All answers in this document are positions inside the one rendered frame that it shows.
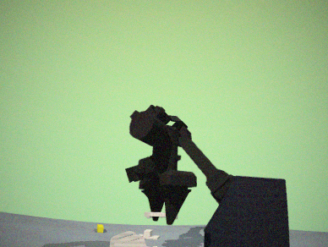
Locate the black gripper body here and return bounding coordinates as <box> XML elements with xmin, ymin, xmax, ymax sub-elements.
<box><xmin>139</xmin><ymin>148</ymin><xmax>197</xmax><ymax>191</ymax></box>

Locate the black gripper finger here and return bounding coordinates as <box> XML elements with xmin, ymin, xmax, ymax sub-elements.
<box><xmin>158</xmin><ymin>188</ymin><xmax>191</xmax><ymax>225</ymax></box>
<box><xmin>141</xmin><ymin>190</ymin><xmax>165</xmax><ymax>221</ymax></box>

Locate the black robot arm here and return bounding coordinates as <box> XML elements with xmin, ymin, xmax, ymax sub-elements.
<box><xmin>125</xmin><ymin>105</ymin><xmax>236</xmax><ymax>204</ymax></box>

